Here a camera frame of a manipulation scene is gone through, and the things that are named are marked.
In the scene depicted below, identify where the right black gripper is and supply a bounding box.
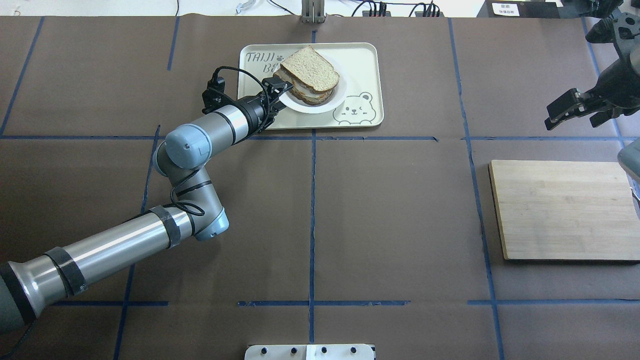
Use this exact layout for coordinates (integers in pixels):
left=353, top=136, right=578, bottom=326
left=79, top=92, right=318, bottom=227
left=544, top=60, right=640, bottom=131

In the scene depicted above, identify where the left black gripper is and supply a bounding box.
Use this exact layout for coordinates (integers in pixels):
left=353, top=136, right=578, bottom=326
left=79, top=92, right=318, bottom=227
left=238, top=76, right=294, bottom=135

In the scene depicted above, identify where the white round plate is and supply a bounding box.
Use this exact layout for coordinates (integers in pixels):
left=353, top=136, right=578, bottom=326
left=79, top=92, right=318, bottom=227
left=276, top=53, right=348, bottom=115

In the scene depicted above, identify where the bread slice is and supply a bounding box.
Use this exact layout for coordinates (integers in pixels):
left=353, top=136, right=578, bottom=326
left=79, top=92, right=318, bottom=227
left=273, top=67, right=340, bottom=106
left=279, top=45, right=340, bottom=94

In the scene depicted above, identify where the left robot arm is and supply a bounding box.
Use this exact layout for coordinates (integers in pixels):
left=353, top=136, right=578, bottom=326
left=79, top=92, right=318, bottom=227
left=0, top=74, right=293, bottom=334

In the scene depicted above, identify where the cream bear serving tray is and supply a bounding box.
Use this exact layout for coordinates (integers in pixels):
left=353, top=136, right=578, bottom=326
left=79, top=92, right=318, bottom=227
left=237, top=42, right=385, bottom=130

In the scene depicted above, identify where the bamboo cutting board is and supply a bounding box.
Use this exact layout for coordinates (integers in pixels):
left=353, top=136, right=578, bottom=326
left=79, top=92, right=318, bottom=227
left=487, top=159, right=640, bottom=262

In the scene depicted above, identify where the black power strip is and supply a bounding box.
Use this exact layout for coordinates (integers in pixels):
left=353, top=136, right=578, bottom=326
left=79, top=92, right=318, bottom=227
left=356, top=6, right=445, bottom=18

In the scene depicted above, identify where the aluminium frame post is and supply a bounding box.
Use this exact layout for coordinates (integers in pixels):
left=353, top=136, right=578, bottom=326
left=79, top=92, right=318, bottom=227
left=301, top=0, right=327, bottom=24

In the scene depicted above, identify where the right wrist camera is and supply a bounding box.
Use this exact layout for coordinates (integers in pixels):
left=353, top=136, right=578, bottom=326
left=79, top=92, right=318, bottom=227
left=585, top=13, right=640, bottom=57

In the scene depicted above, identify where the white mount base plate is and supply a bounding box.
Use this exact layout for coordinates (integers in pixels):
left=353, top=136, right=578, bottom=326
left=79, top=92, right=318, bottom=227
left=244, top=343, right=377, bottom=360

